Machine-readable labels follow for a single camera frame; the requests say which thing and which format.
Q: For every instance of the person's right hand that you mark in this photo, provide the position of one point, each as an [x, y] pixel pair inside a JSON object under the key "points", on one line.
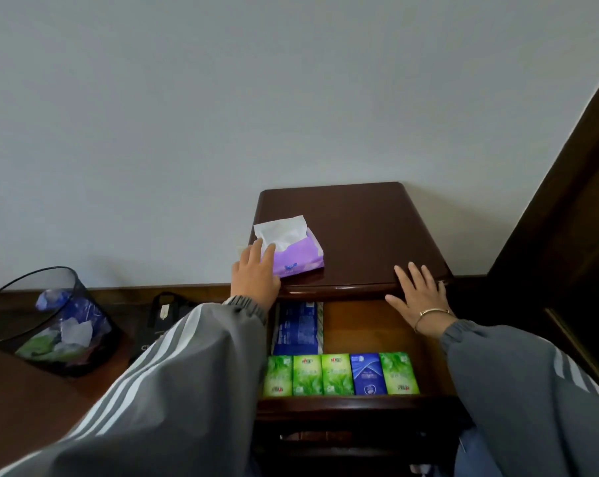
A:
{"points": [[424, 305]]}

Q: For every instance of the person's left hand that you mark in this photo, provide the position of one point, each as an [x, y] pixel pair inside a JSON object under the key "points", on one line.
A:
{"points": [[253, 285]]}

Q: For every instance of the person's right thumb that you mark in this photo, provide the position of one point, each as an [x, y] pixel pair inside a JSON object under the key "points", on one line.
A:
{"points": [[394, 302]]}

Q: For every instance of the person's right little finger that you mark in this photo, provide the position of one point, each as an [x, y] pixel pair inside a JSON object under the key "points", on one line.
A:
{"points": [[442, 289]]}

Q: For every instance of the person's right middle finger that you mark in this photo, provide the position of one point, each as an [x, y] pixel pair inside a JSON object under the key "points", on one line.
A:
{"points": [[415, 276]]}

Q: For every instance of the person's left fingers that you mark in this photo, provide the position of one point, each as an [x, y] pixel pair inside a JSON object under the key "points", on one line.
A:
{"points": [[257, 255]]}

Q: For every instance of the person's left forearm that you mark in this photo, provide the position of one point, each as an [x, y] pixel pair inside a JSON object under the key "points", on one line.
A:
{"points": [[170, 392]]}

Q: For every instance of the person's right forearm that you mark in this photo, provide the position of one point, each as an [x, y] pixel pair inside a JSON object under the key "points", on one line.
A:
{"points": [[518, 392]]}

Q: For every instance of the wooden nightstand drawer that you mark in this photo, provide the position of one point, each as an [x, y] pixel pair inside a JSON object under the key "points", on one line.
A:
{"points": [[374, 327]]}

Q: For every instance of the purple tissue pack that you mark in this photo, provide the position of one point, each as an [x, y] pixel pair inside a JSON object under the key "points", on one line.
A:
{"points": [[299, 255]]}

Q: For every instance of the dark wooden nightstand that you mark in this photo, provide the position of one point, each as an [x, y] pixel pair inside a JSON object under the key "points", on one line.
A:
{"points": [[369, 228]]}

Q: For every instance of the green pocket tissue pack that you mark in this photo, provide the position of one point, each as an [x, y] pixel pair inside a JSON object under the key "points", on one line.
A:
{"points": [[337, 375], [399, 373], [278, 376], [308, 375]]}

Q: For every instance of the blue pocket tissue pack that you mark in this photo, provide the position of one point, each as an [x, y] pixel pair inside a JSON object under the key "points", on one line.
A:
{"points": [[369, 374]]}

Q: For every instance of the large blue tissue pack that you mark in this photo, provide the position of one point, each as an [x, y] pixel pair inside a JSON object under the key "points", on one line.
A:
{"points": [[298, 328]]}

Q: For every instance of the black bag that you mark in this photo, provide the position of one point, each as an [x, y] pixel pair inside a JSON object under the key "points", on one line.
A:
{"points": [[153, 327]]}

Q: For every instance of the dark wooden baseboard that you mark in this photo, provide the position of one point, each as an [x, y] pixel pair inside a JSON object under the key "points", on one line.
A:
{"points": [[130, 289]]}

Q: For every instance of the dark wooden headboard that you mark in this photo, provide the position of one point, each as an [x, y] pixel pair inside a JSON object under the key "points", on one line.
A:
{"points": [[572, 233]]}

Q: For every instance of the person's blue trousers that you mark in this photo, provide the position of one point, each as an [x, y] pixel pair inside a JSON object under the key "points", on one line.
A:
{"points": [[470, 454]]}

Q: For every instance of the blue plastic wrapper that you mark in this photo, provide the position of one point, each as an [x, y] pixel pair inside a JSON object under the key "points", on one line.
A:
{"points": [[83, 307]]}

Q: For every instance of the white crumpled tissue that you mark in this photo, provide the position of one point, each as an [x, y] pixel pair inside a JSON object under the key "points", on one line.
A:
{"points": [[77, 331]]}

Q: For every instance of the green crumpled wrapper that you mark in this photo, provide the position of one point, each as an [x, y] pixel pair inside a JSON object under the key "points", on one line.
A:
{"points": [[38, 345]]}

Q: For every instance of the black mesh waste bin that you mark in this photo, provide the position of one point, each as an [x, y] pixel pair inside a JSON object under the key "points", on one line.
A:
{"points": [[11, 312]]}

